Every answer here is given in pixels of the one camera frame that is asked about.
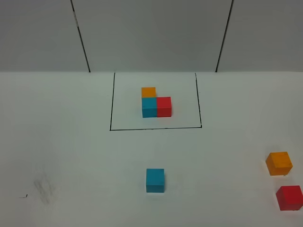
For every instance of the template blue cube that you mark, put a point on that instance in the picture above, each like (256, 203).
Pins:
(149, 107)

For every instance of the template red cube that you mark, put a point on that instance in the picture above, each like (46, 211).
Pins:
(164, 107)

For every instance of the template orange cube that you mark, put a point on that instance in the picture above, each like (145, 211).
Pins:
(148, 92)

